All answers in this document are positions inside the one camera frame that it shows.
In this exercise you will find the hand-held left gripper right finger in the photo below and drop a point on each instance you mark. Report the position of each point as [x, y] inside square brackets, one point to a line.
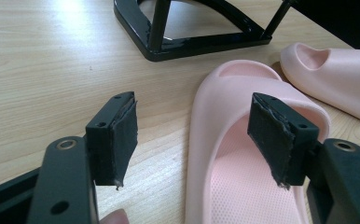
[280, 140]

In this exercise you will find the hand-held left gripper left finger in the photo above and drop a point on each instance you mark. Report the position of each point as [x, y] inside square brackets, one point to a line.
[113, 146]

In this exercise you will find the pink foam slipper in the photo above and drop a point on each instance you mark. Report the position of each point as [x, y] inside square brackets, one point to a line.
[349, 81]
[228, 93]

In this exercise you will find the red and black shoe rack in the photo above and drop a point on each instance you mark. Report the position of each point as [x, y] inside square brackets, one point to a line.
[200, 43]

